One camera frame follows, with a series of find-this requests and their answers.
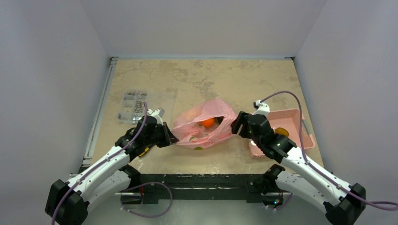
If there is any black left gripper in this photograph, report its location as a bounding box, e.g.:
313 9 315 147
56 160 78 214
144 121 178 148

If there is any pink plastic bag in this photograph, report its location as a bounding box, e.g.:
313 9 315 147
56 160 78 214
172 98 237 150

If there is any orange fake fruit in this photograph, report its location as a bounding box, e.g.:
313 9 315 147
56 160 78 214
200 118 215 128

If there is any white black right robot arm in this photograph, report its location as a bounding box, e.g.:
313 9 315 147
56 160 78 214
231 111 366 225

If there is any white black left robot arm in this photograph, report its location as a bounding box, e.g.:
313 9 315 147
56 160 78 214
45 115 179 225

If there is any yellow-brown fake lemon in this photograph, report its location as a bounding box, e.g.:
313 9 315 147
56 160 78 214
274 127 290 137

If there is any yellow black screwdriver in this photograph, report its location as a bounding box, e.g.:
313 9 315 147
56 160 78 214
138 147 150 157

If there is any clear plastic screw organizer box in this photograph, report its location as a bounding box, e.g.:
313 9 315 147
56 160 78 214
116 90 177 125

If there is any pink perforated plastic basket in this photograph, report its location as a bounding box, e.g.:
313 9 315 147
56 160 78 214
248 108 316 150

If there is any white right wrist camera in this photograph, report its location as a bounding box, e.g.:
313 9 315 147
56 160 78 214
252 99 270 116

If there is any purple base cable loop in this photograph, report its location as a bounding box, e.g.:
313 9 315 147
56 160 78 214
119 181 174 218

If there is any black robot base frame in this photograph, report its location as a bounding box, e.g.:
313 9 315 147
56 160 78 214
119 166 294 207

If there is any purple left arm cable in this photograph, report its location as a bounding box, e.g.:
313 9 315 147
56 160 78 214
51 101 149 225

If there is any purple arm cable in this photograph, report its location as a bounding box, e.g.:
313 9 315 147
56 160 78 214
260 90 398 211
51 101 149 225

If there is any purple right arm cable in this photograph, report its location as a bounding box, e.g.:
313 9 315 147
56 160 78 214
260 90 398 211

